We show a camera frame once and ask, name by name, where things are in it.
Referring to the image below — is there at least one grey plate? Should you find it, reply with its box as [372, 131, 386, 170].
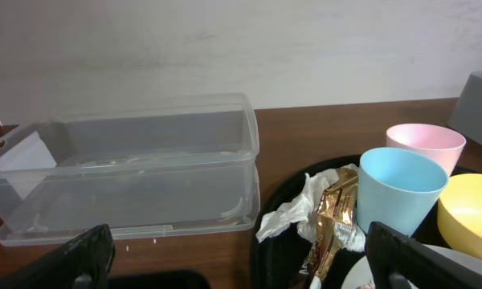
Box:
[341, 245, 482, 289]

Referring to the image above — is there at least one grey dishwasher rack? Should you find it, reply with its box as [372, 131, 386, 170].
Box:
[447, 71, 482, 145]

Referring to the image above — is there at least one pink plastic cup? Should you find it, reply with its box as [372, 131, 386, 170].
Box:
[386, 124, 467, 176]

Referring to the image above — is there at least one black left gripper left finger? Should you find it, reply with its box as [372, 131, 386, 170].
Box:
[0, 224, 116, 289]

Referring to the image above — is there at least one gold snack wrapper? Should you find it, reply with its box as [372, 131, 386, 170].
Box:
[307, 168, 358, 288]

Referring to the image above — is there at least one clear plastic waste bin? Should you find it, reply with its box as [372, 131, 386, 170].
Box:
[0, 94, 260, 246]

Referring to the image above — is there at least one yellow plastic bowl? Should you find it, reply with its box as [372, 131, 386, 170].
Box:
[437, 173, 482, 260]

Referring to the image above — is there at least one light blue plastic cup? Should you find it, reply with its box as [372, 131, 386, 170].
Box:
[356, 147, 449, 236]

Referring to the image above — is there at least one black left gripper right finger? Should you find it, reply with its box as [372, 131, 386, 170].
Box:
[365, 222, 482, 289]

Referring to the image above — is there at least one white napkin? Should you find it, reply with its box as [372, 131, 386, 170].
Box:
[255, 164, 358, 251]

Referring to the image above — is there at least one round black tray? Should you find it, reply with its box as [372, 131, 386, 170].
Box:
[250, 154, 482, 289]

